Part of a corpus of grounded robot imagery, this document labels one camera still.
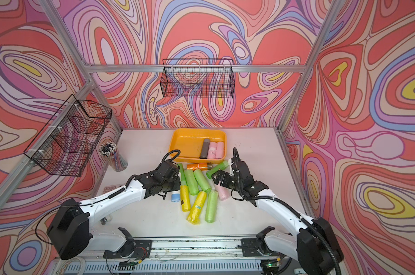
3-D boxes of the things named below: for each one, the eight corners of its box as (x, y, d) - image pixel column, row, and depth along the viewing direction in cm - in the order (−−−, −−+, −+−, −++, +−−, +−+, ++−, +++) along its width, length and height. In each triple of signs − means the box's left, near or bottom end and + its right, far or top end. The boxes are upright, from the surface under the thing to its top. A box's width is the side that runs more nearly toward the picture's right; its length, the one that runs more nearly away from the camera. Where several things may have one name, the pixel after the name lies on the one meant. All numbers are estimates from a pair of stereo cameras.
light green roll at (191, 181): (190, 196, 89) (189, 194, 87) (183, 172, 98) (182, 170, 96) (200, 193, 90) (200, 191, 88) (193, 169, 99) (192, 167, 97)
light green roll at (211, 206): (204, 222, 82) (203, 219, 79) (208, 192, 92) (208, 189, 89) (215, 223, 82) (215, 221, 79) (218, 193, 92) (219, 190, 89)
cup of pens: (111, 172, 101) (95, 153, 87) (116, 160, 106) (101, 141, 92) (125, 172, 101) (111, 153, 87) (129, 160, 106) (117, 141, 92)
